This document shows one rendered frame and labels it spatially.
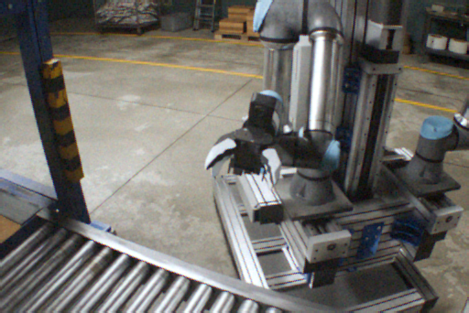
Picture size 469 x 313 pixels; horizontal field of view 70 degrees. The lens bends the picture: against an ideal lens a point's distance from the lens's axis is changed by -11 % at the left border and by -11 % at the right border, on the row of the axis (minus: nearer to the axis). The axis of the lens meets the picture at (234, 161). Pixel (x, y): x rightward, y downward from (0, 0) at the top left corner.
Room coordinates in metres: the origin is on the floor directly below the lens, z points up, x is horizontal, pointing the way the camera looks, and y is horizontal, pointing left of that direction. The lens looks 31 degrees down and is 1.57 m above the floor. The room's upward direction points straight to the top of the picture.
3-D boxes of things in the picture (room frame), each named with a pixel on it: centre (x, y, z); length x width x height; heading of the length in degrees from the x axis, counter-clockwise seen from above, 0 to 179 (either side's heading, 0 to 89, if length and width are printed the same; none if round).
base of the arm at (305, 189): (1.04, -0.26, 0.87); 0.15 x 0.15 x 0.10
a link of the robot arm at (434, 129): (1.15, -0.75, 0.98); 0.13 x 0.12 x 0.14; 99
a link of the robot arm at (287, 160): (0.80, -0.09, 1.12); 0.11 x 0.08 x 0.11; 77
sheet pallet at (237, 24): (7.19, -0.35, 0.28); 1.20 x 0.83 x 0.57; 66
